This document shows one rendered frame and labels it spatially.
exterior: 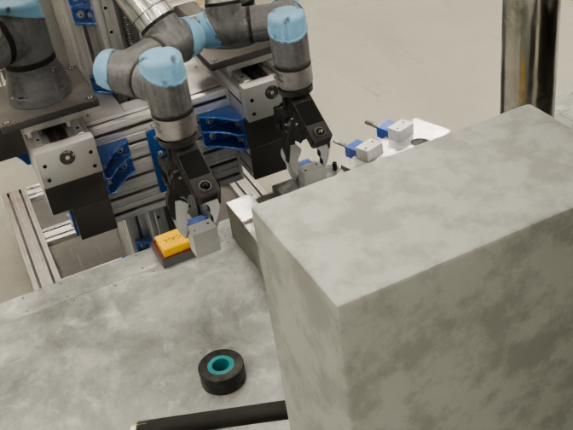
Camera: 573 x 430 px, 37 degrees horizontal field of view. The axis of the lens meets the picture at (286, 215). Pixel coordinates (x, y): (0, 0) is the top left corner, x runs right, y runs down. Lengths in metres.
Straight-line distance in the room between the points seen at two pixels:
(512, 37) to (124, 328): 1.02
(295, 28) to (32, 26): 0.62
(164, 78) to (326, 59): 3.05
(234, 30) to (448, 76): 2.51
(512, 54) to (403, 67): 3.36
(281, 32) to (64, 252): 1.55
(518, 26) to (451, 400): 0.40
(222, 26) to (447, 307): 1.18
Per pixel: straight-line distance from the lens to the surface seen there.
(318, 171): 1.84
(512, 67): 0.98
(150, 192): 2.21
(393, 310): 0.67
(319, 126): 1.73
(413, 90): 4.10
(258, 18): 1.79
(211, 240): 1.65
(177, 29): 1.64
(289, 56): 1.71
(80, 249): 3.02
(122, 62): 1.56
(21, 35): 1.99
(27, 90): 2.04
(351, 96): 4.09
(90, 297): 1.81
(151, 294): 1.77
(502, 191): 0.75
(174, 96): 1.50
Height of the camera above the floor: 1.89
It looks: 35 degrees down
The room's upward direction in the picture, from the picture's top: 9 degrees counter-clockwise
